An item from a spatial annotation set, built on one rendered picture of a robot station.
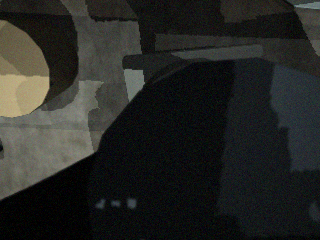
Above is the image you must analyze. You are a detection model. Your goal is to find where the tan cylinder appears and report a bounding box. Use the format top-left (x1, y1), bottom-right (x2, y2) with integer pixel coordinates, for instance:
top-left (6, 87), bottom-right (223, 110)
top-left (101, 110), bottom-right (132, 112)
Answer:
top-left (0, 17), bottom-right (79, 118)

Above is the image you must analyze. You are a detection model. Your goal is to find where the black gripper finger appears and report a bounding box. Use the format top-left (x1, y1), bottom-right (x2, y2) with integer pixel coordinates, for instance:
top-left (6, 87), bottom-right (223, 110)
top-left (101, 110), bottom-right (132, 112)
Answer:
top-left (0, 152), bottom-right (97, 240)

